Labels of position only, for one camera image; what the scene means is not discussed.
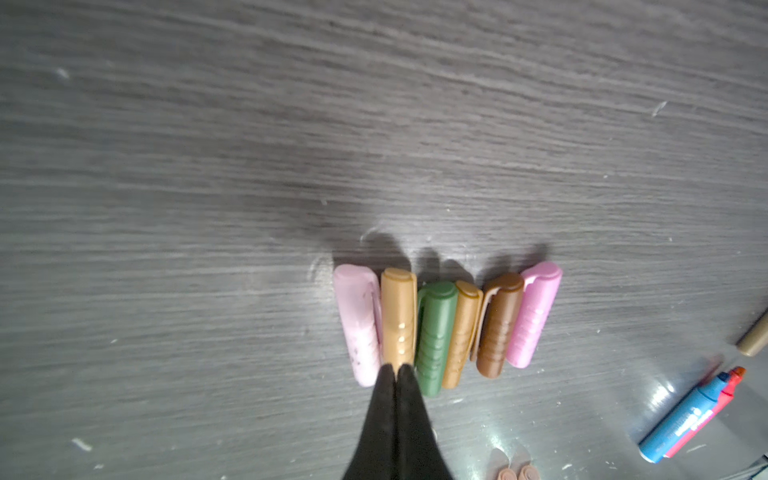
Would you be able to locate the blue marker pen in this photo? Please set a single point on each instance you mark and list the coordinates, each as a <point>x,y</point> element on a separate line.
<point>688,413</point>

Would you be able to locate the tan pen cap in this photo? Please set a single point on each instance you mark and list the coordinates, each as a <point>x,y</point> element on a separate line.
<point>399,317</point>

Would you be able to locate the gold ochre marker pen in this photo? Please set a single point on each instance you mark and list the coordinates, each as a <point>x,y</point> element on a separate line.
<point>755,339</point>

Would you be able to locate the orange marker pen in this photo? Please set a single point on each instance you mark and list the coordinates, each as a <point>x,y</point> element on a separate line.
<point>506,474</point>

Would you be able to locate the lilac pink pen cap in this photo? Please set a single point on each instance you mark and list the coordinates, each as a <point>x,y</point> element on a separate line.
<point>541,285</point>

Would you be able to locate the green pen cap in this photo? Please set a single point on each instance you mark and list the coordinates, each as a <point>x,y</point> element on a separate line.
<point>436,310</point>

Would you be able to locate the purple marker pen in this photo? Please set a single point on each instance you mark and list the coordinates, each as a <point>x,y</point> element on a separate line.
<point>529,472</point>

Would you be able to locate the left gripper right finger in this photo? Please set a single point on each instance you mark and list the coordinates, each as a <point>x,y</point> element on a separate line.
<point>417,453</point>

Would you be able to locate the pink red marker pen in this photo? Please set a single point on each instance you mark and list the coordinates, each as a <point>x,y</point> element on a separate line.
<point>736,376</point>

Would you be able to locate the brown pen cap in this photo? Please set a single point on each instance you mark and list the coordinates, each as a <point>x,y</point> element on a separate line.
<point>502,298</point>

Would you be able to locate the pale pink pen cap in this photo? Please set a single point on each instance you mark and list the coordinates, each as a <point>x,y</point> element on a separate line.
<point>357,294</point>

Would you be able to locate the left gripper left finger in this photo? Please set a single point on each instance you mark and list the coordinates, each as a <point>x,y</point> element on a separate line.
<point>375,454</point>

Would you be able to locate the gold pen cap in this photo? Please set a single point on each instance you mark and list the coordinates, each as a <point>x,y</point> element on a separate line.
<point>468,309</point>

